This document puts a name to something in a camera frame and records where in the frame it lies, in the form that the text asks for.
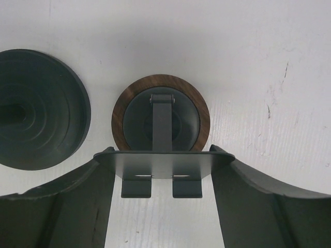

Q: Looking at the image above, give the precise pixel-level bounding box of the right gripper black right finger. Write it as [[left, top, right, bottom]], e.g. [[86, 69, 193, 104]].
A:
[[212, 159, 330, 247]]

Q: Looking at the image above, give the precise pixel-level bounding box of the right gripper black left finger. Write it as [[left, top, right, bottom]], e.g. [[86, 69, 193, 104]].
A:
[[1, 159, 115, 247]]

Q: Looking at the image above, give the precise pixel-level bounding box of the black phone stand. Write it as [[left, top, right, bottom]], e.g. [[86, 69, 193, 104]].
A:
[[1, 49, 91, 171]]

